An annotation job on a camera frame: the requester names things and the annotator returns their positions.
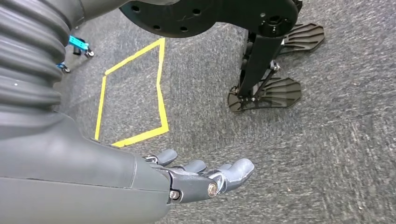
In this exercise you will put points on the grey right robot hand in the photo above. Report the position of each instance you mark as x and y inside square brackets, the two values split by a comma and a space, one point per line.
[77, 179]

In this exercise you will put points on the blue steel shelf rack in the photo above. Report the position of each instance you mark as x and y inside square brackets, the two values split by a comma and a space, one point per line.
[79, 43]

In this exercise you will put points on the yellow floor tape square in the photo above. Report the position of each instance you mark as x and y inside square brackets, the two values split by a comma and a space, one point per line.
[161, 92]

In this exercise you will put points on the black robot leg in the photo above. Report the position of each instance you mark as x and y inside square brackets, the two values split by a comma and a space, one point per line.
[260, 58]

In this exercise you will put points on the black ribbed robot foot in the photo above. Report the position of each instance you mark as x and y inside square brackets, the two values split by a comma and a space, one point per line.
[304, 35]

